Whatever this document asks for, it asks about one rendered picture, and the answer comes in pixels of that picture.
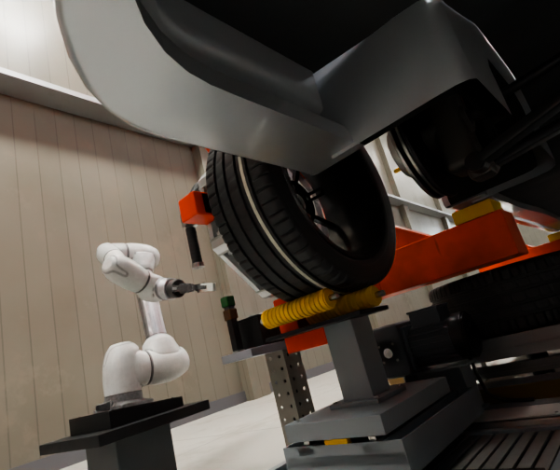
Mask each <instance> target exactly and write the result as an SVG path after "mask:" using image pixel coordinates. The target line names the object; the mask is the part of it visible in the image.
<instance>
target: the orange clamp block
mask: <svg viewBox="0 0 560 470"><path fill-rule="evenodd" d="M178 202H179V208H180V213H181V217H182V222H183V223H185V224H197V225H208V224H210V223H211V222H212V221H214V216H213V215H212V209H211V207H210V204H209V199H208V194H207V193H205V192H198V191H192V192H190V193H189V194H188V195H186V196H185V197H183V198H182V199H181V200H179V201H178Z"/></svg>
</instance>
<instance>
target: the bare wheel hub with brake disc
mask: <svg viewBox="0 0 560 470"><path fill-rule="evenodd" d="M387 143H388V149H389V152H390V154H391V155H392V157H393V159H394V161H395V163H396V164H397V166H398V167H399V169H400V170H401V171H402V172H403V173H404V174H405V175H406V176H408V177H411V178H413V179H414V181H415V182H416V183H417V184H418V186H419V187H420V188H421V189H422V190H423V191H424V192H426V193H427V194H428V195H429V196H431V197H433V198H435V199H440V198H442V197H444V196H445V195H444V194H443V193H441V192H440V191H439V190H438V189H437V188H436V187H435V186H434V185H433V184H432V183H431V182H430V180H429V179H428V178H427V177H426V175H425V174H424V173H423V172H422V171H421V169H420V168H419V166H418V165H417V162H416V161H415V159H414V157H413V156H412V154H411V152H410V150H409V148H408V146H407V144H406V142H405V140H404V139H403V136H402V133H401V131H400V129H399V126H397V127H395V128H393V129H392V130H390V131H388V134H387Z"/></svg>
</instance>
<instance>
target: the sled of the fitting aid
mask: <svg viewBox="0 0 560 470"><path fill-rule="evenodd" d="M449 388H450V386H449ZM483 413H484V410H483V408H482V405H481V402H480V399H479V397H478V394H477V392H476V389H475V387H474V386H472V387H466V388H459V389H453V390H451V388H450V393H448V394H446V395H445V396H443V397H442V398H440V399H439V400H437V401H436V402H434V403H433V404H431V405H430V406H428V407H427V408H425V409H423V410H422V411H420V412H419V413H418V414H417V415H416V416H414V417H413V418H411V419H410V420H408V421H407V422H405V423H403V424H402V425H400V426H399V427H397V428H396V429H394V430H393V431H391V432H390V433H388V434H387V435H378V436H367V437H354V438H343V439H332V440H320V441H308V442H297V443H293V444H291V445H289V446H287V447H285V448H283V452H284V456H285V460H286V464H287V468H288V470H422V469H423V468H425V467H426V466H427V465H428V464H429V463H430V462H431V461H432V460H433V459H434V458H435V457H436V456H437V455H439V454H440V453H441V452H442V451H443V450H444V449H445V448H446V447H447V446H448V445H449V444H450V443H451V442H453V441H454V440H455V439H456V438H457V437H458V436H459V435H460V434H461V433H462V432H463V431H464V430H465V429H467V428H468V427H469V426H470V425H471V424H472V423H473V422H474V421H475V420H476V419H477V418H478V417H479V416H481V415H482V414H483Z"/></svg>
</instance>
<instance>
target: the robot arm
mask: <svg viewBox="0 0 560 470"><path fill-rule="evenodd" d="M96 256H97V258H98V260H99V261H100V262H101V263H102V273H103V274H104V276H105V277H106V278H107V279H108V280H109V281H111V282H112V283H115V284H116V285H118V286H120V287H122V288H124V289H127V290H129V291H131V292H134V293H135V294H136V296H137V299H138V304H139V309H140V313H141V317H142V322H143V330H144V334H145V339H146V341H145V343H144V344H143V350H142V351H141V350H139V347H138V346H137V345H136V344H135V343H133V342H130V341H125V342H120V343H117V344H114V345H111V346H110V347H109V349H108V351H107V352H106V354H105V357H104V359H103V364H102V387H103V393H104V402H103V403H102V404H100V405H97V406H96V410H94V411H93V414H96V413H100V412H105V411H108V410H112V409H118V408H126V407H131V406H136V405H141V404H145V403H150V402H154V398H143V391H142V387H144V386H145V385H156V384H161V383H166V382H169V381H173V380H176V379H177V378H179V377H180V376H182V375H183V374H184V373H185V372H186V370H187V369H188V368H189V356H188V354H187V352H186V350H185V349H184V348H182V347H179V346H178V344H177V343H176V342H175V340H174V338H173V337H172V336H170V335H168V334H167V332H166V328H165V325H164V320H163V316H162V312H161V308H160V305H159V301H162V300H170V299H176V298H177V297H182V296H183V295H184V294H185V293H189V292H194V291H198V293H200V292H203V291H216V283H201V284H199V283H198V284H193V283H184V281H183V280H181V279H175V278H163V277H161V276H159V275H156V274H154V273H153V272H154V268H155V267H156V266H157V265H158V263H159V261H160V254H159V251H158V250H157V249H156V248H154V247H152V246H150V245H146V244H141V243H109V242H107V243H103V244H101V245H100V246H98V248H97V254H96Z"/></svg>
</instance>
